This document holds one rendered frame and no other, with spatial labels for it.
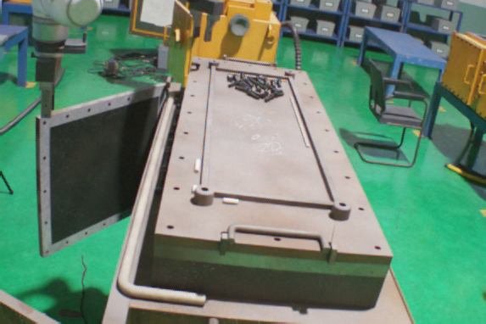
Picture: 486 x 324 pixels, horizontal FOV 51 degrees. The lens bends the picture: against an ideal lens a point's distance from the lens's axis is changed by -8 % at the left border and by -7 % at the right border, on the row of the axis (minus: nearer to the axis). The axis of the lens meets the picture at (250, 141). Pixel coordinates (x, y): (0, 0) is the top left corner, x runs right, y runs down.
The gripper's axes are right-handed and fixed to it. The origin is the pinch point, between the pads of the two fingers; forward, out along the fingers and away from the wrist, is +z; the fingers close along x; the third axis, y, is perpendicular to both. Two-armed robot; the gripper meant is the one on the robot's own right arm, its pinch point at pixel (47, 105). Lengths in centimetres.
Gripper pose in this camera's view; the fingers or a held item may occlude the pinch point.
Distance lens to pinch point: 139.0
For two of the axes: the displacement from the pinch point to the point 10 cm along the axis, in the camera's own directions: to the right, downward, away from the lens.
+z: -1.5, 9.1, 3.8
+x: 2.0, 4.1, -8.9
